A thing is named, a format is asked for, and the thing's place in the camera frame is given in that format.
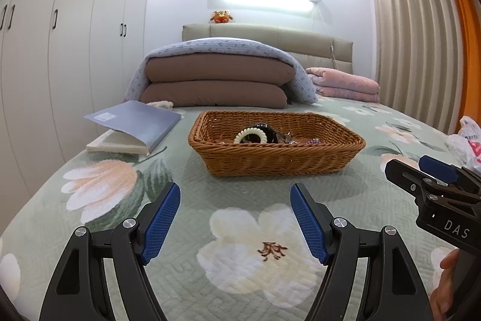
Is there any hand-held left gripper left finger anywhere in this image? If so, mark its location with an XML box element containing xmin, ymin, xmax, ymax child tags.
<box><xmin>39</xmin><ymin>182</ymin><xmax>181</xmax><ymax>321</ymax></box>

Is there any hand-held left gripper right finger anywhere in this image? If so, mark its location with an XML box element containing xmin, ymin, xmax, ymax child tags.
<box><xmin>290</xmin><ymin>183</ymin><xmax>433</xmax><ymax>321</ymax></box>

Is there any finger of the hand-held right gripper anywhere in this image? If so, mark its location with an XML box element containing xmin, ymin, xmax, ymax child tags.
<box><xmin>418</xmin><ymin>155</ymin><xmax>467</xmax><ymax>184</ymax></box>
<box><xmin>385</xmin><ymin>159</ymin><xmax>437</xmax><ymax>194</ymax></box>

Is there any brown wicker basket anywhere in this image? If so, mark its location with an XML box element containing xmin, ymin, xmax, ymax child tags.
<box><xmin>188</xmin><ymin>110</ymin><xmax>366</xmax><ymax>177</ymax></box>

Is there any cream spiral hair tie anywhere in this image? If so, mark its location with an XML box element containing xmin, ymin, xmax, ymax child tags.
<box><xmin>234</xmin><ymin>128</ymin><xmax>268</xmax><ymax>145</ymax></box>

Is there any person's right hand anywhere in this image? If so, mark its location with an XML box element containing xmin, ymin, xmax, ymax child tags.
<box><xmin>430</xmin><ymin>249</ymin><xmax>461</xmax><ymax>321</ymax></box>

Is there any white plastic bag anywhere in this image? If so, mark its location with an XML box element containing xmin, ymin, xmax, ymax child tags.
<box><xmin>445</xmin><ymin>116</ymin><xmax>481</xmax><ymax>176</ymax></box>

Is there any green floral bedspread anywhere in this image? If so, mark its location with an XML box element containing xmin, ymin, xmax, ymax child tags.
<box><xmin>0</xmin><ymin>95</ymin><xmax>481</xmax><ymax>321</ymax></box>

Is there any black round fan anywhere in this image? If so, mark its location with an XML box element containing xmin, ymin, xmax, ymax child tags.
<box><xmin>246</xmin><ymin>122</ymin><xmax>281</xmax><ymax>144</ymax></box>

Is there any blue grey book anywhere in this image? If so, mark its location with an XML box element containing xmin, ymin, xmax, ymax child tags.
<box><xmin>83</xmin><ymin>100</ymin><xmax>183</xmax><ymax>156</ymax></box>

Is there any folded pink blanket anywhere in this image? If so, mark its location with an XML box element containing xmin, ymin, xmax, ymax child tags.
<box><xmin>305</xmin><ymin>67</ymin><xmax>380</xmax><ymax>103</ymax></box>

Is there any beige curtain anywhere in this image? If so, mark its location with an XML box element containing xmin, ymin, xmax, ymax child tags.
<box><xmin>360</xmin><ymin>0</ymin><xmax>470</xmax><ymax>136</ymax></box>

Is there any folded brown quilt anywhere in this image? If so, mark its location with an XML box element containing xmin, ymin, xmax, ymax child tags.
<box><xmin>140</xmin><ymin>56</ymin><xmax>295</xmax><ymax>108</ymax></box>

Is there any orange curtain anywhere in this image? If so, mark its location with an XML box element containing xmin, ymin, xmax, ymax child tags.
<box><xmin>427</xmin><ymin>0</ymin><xmax>481</xmax><ymax>126</ymax></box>

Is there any blue floral blanket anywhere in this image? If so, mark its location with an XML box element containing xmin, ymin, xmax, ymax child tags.
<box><xmin>123</xmin><ymin>38</ymin><xmax>319</xmax><ymax>107</ymax></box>

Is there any orange plush toy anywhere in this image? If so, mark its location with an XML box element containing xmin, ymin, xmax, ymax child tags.
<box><xmin>210</xmin><ymin>9</ymin><xmax>234</xmax><ymax>24</ymax></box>

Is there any white hanging cable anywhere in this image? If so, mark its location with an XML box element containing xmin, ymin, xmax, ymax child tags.
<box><xmin>319</xmin><ymin>8</ymin><xmax>336</xmax><ymax>60</ymax></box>

